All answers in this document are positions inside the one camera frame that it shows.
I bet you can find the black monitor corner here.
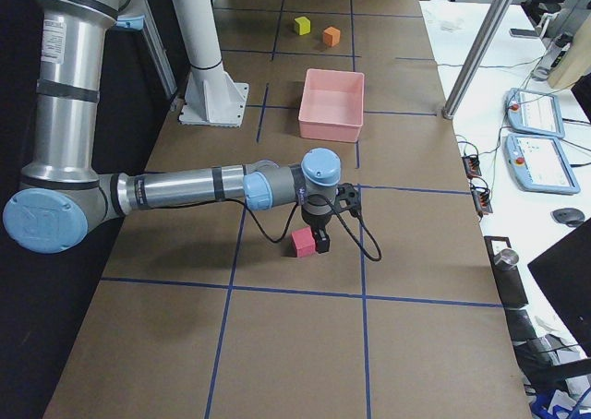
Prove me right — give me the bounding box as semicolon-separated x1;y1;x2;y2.
528;221;590;355

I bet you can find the black computer mouse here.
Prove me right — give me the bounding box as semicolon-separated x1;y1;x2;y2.
551;208;585;228

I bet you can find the teach pendant tablet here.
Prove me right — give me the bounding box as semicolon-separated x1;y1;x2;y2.
504;133;581;196
504;88;565;138

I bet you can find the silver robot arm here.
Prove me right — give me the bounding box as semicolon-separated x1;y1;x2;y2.
2;0;344;254

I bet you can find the aluminium frame post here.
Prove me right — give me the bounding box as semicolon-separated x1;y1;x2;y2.
441;0;512;120

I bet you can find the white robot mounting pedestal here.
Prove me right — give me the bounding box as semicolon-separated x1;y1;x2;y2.
172;0;249;127

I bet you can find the upper teach pendant tablet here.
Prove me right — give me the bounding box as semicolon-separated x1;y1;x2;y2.
504;88;565;138

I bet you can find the orange foam cube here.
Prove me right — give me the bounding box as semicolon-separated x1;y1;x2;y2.
322;26;341;48

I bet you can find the lower orange connector box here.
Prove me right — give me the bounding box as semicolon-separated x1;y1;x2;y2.
470;186;493;217

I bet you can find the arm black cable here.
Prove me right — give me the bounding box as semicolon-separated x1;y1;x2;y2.
220;192;383;262

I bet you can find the upper orange connector box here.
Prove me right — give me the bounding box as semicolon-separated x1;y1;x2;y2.
462;154;482;179

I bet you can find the silver metal cylinder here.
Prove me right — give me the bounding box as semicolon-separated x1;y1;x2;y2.
493;248;519;270

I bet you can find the orange connector box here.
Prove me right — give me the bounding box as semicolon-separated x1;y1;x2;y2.
462;154;482;179
470;186;493;217

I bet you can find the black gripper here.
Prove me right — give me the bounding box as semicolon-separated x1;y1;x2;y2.
301;195;334;254

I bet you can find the yellow foam cube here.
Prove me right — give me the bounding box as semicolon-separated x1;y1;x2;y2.
294;16;311;36

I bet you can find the red foam cube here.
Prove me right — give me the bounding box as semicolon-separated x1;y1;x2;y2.
291;227;316;257

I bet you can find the lower teach pendant tablet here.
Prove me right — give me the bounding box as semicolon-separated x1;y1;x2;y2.
504;133;581;196

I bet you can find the pink plastic bin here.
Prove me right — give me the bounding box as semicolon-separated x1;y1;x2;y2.
298;68;365;143

